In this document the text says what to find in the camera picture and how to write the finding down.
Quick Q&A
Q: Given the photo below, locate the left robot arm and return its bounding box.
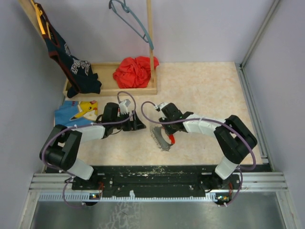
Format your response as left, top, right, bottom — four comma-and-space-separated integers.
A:
40, 99, 146, 189

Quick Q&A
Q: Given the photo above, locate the dark navy jersey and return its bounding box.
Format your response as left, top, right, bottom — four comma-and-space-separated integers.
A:
38, 3, 102, 98

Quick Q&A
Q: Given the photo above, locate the teal clothes hanger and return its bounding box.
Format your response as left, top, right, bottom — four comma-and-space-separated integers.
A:
108, 0, 154, 50

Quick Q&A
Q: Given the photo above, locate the aluminium frame rail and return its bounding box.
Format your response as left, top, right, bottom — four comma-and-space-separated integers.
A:
238, 0, 305, 229

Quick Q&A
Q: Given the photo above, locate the yellow clothes hanger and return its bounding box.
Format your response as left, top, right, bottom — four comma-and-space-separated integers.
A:
30, 0, 51, 39

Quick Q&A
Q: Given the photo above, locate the wooden rack tray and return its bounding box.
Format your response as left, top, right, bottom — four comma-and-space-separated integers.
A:
19, 0, 158, 96

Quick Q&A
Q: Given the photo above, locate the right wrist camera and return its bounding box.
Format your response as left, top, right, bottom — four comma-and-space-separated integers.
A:
155, 102, 168, 120

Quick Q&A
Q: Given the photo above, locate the red crumpled cloth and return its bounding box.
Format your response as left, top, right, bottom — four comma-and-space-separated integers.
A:
112, 56, 151, 89

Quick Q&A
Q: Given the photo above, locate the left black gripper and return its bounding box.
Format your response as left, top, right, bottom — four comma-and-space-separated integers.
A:
112, 110, 146, 131

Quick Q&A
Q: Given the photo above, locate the blue pikachu shirt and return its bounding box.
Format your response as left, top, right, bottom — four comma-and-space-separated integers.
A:
54, 100, 98, 127

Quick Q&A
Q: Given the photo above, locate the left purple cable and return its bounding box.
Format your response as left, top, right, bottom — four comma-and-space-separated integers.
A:
41, 91, 137, 209

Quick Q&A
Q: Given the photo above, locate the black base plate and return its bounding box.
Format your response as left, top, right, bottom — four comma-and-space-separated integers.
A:
45, 165, 274, 198

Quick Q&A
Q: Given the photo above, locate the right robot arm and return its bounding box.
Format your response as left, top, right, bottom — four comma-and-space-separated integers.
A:
156, 103, 257, 189

